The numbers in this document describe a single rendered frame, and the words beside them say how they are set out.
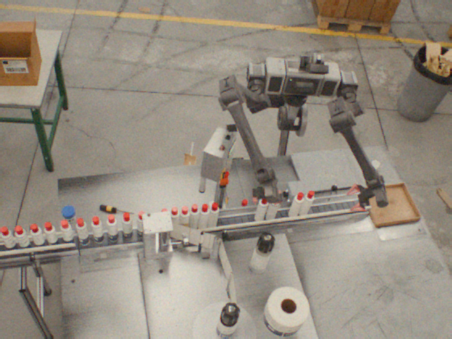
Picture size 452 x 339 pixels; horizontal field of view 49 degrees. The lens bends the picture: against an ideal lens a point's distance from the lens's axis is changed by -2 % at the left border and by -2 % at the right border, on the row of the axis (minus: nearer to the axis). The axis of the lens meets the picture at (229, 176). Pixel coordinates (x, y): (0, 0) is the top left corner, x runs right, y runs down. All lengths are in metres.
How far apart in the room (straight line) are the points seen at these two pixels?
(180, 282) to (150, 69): 2.73
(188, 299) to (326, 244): 0.86
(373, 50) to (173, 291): 3.89
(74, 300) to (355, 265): 1.50
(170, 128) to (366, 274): 2.23
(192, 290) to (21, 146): 2.27
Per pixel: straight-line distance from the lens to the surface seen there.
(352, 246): 2.94
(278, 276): 2.67
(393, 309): 2.85
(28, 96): 3.60
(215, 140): 2.33
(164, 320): 2.51
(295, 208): 2.79
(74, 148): 4.25
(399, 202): 3.23
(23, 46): 3.79
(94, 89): 4.72
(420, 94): 4.86
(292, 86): 2.73
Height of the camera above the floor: 3.23
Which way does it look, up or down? 52 degrees down
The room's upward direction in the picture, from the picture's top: 11 degrees clockwise
